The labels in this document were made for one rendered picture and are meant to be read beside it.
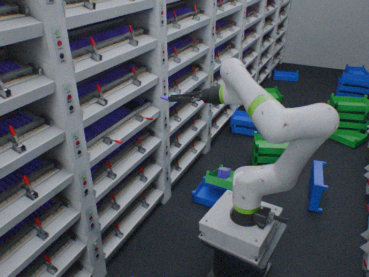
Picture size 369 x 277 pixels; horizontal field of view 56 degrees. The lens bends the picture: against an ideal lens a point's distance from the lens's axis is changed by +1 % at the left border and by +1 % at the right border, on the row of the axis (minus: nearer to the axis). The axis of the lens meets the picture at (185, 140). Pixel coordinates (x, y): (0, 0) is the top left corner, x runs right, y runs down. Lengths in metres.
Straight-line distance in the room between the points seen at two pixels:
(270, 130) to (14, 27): 0.84
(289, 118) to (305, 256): 1.07
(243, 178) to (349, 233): 1.00
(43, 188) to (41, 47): 0.51
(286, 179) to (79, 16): 1.03
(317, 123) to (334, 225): 1.19
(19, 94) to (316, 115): 0.96
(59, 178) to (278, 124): 0.84
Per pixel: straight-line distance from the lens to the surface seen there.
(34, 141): 1.29
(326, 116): 1.25
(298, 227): 2.24
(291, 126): 1.17
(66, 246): 1.67
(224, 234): 1.57
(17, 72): 1.26
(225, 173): 2.44
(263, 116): 1.19
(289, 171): 1.48
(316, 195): 2.30
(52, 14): 1.25
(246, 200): 1.52
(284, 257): 2.04
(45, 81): 1.26
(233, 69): 1.46
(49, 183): 1.40
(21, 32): 1.18
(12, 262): 1.42
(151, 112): 1.87
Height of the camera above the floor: 1.46
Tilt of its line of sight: 29 degrees down
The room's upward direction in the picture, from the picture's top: straight up
